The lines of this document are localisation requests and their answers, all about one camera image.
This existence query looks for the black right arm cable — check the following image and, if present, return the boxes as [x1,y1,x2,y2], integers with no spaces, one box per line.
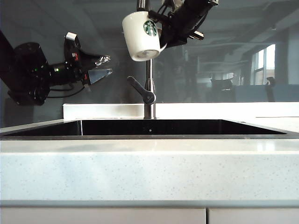
[191,4,210,31]

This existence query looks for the steel gooseneck kitchen faucet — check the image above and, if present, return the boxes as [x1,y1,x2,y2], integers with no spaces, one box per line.
[136,0,157,119]

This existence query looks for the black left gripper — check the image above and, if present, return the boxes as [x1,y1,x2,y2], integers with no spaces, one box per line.
[70,50,113,87]

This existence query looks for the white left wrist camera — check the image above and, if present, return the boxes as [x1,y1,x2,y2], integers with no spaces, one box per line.
[64,32,81,54]

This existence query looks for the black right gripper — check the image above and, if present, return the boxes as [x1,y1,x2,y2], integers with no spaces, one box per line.
[149,0,211,49]

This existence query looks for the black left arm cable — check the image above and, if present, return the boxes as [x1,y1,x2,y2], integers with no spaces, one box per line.
[46,85,86,98]

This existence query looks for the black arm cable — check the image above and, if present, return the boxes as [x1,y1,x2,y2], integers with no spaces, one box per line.
[191,4,210,31]
[46,85,86,98]

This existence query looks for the light grey cabinet door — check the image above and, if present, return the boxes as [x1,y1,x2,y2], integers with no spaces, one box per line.
[0,207,206,224]
[208,208,299,224]

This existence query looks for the steel faucet lever handle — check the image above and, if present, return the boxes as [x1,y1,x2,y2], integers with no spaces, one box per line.
[127,76,157,105]

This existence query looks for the black steel sink basin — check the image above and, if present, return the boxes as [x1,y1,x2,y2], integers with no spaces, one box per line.
[3,119,287,140]

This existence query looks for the white Starbucks ceramic mug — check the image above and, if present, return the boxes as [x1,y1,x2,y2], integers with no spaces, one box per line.
[121,11,168,62]

